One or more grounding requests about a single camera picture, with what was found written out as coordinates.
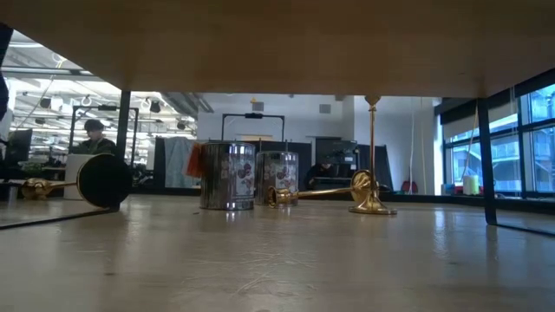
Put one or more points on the silver floral tin can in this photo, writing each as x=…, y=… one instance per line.
x=277, y=177
x=225, y=182

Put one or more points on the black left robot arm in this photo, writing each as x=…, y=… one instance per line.
x=2, y=95

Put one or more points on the black equipment cabinet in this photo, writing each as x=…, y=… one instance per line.
x=334, y=149

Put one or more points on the grey hanging cloth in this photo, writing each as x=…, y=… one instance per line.
x=178, y=164

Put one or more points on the wooden riser with black legs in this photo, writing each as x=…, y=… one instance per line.
x=277, y=43

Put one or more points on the black ceiling spotlight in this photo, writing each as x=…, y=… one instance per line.
x=154, y=106

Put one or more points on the small red object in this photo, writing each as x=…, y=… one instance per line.
x=408, y=187

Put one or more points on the white pole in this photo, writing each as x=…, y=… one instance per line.
x=412, y=143

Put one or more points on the pale green cylinder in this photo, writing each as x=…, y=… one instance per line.
x=471, y=185

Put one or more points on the dark computer monitor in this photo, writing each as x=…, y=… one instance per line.
x=19, y=147

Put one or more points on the grey wall speaker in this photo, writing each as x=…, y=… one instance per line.
x=324, y=108
x=257, y=106

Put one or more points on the black window frame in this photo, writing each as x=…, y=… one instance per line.
x=522, y=164

